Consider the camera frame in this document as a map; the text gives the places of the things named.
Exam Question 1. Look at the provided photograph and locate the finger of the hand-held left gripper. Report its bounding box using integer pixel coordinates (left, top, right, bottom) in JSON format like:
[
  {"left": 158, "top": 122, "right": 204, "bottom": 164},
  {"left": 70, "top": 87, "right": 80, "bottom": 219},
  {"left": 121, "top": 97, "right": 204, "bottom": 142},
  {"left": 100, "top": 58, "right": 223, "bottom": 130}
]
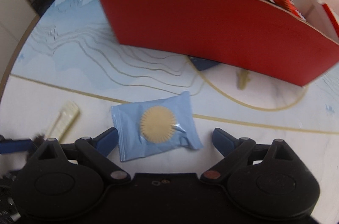
[{"left": 0, "top": 134, "right": 47, "bottom": 156}]

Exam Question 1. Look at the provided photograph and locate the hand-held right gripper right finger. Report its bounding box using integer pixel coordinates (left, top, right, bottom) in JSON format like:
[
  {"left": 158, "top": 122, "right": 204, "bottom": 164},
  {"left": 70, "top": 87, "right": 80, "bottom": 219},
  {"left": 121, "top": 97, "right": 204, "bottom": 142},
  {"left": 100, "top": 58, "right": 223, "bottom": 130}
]
[{"left": 200, "top": 128, "right": 300, "bottom": 185}]

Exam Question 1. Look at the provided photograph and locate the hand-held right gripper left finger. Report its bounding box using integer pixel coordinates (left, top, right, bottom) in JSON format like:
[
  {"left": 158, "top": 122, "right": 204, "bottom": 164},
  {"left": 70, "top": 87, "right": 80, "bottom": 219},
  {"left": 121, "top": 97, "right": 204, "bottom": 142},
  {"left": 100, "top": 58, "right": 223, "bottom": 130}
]
[{"left": 29, "top": 127, "right": 131, "bottom": 185}]

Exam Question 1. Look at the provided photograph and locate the light blue biscuit packet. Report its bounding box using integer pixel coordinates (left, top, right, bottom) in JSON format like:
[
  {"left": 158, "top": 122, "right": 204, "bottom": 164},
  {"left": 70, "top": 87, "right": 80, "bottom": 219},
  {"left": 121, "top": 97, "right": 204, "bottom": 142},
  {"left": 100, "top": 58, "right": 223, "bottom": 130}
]
[{"left": 111, "top": 91, "right": 204, "bottom": 162}]

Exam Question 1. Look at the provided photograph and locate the red cardboard box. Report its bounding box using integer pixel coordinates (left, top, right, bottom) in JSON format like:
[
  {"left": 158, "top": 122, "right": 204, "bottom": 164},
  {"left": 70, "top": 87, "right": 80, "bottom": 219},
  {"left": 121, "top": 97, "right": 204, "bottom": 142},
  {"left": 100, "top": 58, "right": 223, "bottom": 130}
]
[{"left": 91, "top": 0, "right": 339, "bottom": 87}]

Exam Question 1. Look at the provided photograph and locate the cream ribbed snack packet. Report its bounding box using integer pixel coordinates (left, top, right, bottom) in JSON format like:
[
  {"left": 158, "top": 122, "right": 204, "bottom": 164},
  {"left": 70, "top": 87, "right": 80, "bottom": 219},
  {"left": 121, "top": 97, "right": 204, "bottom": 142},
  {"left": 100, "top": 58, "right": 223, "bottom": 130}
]
[{"left": 46, "top": 101, "right": 80, "bottom": 142}]

